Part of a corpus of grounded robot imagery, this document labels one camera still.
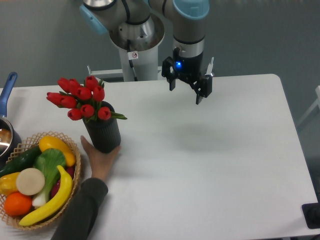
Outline yellow bell pepper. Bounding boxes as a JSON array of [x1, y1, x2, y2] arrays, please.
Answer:
[[0, 172, 20, 196]]

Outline orange fruit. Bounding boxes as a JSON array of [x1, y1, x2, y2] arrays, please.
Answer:
[[4, 192, 32, 216]]

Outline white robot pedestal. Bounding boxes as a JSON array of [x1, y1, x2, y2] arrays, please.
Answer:
[[86, 12, 166, 82]]

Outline blue handled saucepan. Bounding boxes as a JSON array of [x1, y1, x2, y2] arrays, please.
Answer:
[[0, 72, 22, 169]]

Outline dark grey ribbed vase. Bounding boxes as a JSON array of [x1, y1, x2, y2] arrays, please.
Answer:
[[82, 101, 122, 154]]

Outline yellow squash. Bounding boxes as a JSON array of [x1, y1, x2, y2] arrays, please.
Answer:
[[39, 135, 76, 167]]

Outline dark grey sleeved forearm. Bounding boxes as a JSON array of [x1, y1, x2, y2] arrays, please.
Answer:
[[51, 177, 108, 240]]

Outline white frame at right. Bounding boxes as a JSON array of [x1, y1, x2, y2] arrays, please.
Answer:
[[296, 85, 320, 132]]

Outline green cucumber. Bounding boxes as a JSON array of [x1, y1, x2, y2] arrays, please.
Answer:
[[0, 145, 42, 177]]

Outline beige round disc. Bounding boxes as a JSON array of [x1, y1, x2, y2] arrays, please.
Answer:
[[15, 168, 45, 196]]

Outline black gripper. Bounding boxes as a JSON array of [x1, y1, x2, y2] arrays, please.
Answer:
[[161, 47, 213, 105]]

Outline person's hand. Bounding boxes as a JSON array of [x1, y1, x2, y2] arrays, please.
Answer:
[[80, 135, 121, 182]]

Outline green bok choy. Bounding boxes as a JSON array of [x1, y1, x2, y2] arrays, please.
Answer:
[[32, 148, 66, 209]]

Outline dark red vegetable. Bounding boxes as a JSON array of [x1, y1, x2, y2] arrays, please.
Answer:
[[50, 166, 75, 199]]

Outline yellow banana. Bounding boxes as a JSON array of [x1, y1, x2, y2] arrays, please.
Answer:
[[19, 165, 73, 227]]

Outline black device at table edge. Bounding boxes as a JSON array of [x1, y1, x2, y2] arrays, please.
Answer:
[[301, 202, 320, 229]]

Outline red tulip bouquet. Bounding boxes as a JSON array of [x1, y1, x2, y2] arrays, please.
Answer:
[[46, 75, 127, 122]]

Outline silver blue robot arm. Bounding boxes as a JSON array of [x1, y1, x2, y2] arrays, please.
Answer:
[[79, 0, 213, 103]]

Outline woven wicker basket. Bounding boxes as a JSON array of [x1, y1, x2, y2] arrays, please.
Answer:
[[0, 131, 82, 231]]

